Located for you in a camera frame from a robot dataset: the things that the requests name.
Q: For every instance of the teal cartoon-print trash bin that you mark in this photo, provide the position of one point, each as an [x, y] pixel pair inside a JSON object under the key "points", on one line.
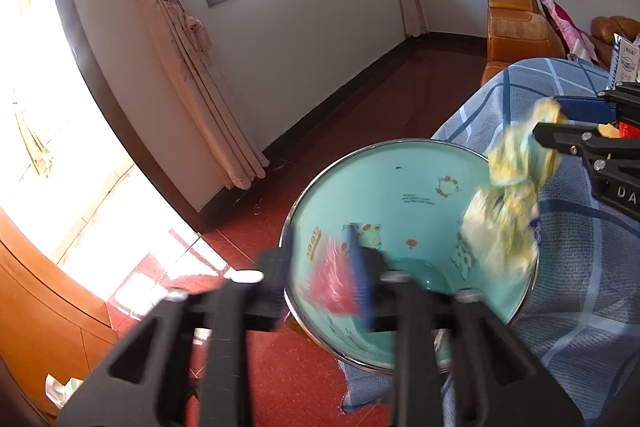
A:
{"points": [[400, 207]]}

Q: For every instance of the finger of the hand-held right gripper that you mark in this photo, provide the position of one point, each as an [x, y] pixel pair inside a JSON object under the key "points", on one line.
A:
{"points": [[560, 134], [582, 109]]}

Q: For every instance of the orange leather armchair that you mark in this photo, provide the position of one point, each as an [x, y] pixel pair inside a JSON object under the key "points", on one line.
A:
{"points": [[515, 32]]}

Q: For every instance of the pink floral cloth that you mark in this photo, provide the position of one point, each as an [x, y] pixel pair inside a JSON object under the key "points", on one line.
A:
{"points": [[560, 19]]}

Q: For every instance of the blue plaid tablecloth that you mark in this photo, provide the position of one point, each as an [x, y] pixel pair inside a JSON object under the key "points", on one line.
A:
{"points": [[575, 257]]}

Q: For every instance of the yellow white wrapper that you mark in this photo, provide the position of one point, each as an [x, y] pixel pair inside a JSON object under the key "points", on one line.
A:
{"points": [[505, 217]]}

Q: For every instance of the orange wooden cabinet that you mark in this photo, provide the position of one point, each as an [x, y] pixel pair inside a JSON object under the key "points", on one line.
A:
{"points": [[40, 317]]}

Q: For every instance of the white printed carton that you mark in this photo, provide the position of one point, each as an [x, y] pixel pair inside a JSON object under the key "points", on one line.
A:
{"points": [[627, 62]]}

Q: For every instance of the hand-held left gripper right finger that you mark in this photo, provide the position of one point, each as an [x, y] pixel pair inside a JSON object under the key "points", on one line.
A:
{"points": [[358, 277]]}

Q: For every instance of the red snack wrapper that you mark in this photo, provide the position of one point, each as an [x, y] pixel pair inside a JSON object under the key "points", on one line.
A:
{"points": [[331, 283]]}

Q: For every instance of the brown leather sofa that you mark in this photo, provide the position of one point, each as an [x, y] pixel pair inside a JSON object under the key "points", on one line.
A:
{"points": [[607, 32]]}

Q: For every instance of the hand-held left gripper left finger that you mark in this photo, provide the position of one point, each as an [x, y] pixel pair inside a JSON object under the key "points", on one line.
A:
{"points": [[286, 269]]}

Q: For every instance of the dark wooden door frame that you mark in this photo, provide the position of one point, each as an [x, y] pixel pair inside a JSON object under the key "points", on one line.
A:
{"points": [[80, 52]]}

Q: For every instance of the crumpled white tissue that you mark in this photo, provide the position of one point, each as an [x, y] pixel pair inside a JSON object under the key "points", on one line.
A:
{"points": [[60, 391]]}

